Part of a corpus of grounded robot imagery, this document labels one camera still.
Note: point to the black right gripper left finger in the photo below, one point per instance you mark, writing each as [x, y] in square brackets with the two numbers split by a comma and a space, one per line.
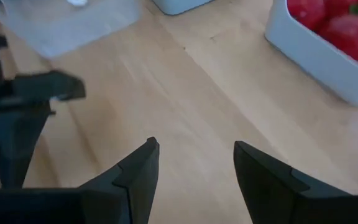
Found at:
[141, 174]

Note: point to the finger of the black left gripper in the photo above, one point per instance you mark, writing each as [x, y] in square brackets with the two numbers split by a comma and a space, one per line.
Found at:
[14, 146]
[48, 86]

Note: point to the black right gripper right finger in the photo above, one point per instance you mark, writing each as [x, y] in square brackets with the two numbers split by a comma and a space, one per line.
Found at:
[259, 186]

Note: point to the clear plastic bin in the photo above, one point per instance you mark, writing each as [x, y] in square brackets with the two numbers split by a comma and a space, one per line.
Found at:
[73, 31]

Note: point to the white bowl of strawberries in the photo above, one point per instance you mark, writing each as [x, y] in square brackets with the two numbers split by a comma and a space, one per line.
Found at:
[315, 59]

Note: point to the grey plastic bin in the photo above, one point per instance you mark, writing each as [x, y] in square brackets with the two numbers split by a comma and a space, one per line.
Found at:
[179, 6]

